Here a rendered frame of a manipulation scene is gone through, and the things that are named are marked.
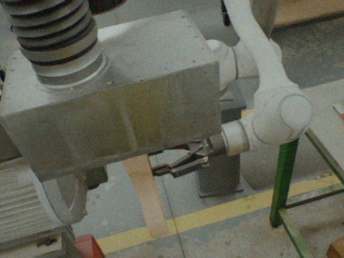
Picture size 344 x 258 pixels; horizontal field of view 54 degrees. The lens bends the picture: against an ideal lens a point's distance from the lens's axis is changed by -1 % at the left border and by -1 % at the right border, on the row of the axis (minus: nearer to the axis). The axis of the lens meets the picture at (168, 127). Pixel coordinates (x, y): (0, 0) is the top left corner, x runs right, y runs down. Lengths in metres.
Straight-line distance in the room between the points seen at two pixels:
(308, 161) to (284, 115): 1.63
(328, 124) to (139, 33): 0.85
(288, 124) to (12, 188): 0.56
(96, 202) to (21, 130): 1.80
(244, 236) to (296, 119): 1.34
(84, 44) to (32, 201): 0.34
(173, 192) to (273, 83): 1.48
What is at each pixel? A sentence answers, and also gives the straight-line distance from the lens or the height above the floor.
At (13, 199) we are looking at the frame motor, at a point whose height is 1.31.
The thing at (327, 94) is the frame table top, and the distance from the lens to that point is 1.38.
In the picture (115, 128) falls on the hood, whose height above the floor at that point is 1.46.
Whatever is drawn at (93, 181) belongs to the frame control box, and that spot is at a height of 0.94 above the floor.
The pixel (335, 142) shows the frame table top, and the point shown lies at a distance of 1.21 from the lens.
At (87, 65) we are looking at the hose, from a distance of 0.48.
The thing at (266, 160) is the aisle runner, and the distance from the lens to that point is 2.33.
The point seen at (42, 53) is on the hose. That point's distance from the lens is 0.46.
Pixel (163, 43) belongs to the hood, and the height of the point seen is 1.53.
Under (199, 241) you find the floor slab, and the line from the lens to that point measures 2.01.
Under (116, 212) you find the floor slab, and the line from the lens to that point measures 2.19.
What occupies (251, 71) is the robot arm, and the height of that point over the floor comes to 0.86.
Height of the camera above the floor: 1.79
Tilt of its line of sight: 44 degrees down
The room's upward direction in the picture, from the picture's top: 11 degrees counter-clockwise
